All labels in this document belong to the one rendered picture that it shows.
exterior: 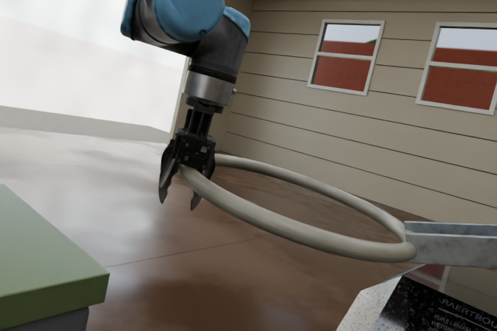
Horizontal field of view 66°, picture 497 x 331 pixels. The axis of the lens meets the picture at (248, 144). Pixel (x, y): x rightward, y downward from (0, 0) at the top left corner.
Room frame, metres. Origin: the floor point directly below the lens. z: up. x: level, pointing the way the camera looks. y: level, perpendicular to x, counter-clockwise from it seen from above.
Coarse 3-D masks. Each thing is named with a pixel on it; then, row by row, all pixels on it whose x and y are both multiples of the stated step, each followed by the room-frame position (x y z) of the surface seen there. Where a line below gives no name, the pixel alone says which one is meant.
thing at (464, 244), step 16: (416, 224) 0.74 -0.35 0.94; (432, 224) 0.73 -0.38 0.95; (448, 224) 0.72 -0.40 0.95; (464, 224) 0.71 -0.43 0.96; (480, 224) 0.70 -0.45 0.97; (496, 224) 0.70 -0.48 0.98; (416, 240) 0.64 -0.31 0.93; (432, 240) 0.63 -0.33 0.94; (448, 240) 0.62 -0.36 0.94; (464, 240) 0.61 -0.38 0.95; (480, 240) 0.60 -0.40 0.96; (496, 240) 0.60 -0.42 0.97; (416, 256) 0.63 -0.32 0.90; (432, 256) 0.63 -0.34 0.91; (448, 256) 0.62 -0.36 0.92; (464, 256) 0.61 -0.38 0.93; (480, 256) 0.60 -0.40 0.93; (496, 256) 0.59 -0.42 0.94
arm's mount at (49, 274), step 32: (0, 192) 0.54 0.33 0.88; (0, 224) 0.43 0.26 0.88; (32, 224) 0.45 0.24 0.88; (0, 256) 0.36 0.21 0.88; (32, 256) 0.38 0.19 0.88; (64, 256) 0.39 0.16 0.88; (0, 288) 0.31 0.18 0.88; (32, 288) 0.32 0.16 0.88; (64, 288) 0.34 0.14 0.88; (96, 288) 0.37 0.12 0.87; (0, 320) 0.30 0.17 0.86; (32, 320) 0.33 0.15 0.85
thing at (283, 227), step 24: (192, 168) 0.67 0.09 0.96; (240, 168) 0.96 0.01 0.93; (264, 168) 0.98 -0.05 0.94; (216, 192) 0.59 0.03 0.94; (336, 192) 0.95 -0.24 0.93; (240, 216) 0.56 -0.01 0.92; (264, 216) 0.54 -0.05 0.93; (384, 216) 0.84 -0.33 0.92; (312, 240) 0.53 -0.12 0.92; (336, 240) 0.54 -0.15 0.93; (360, 240) 0.56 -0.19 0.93
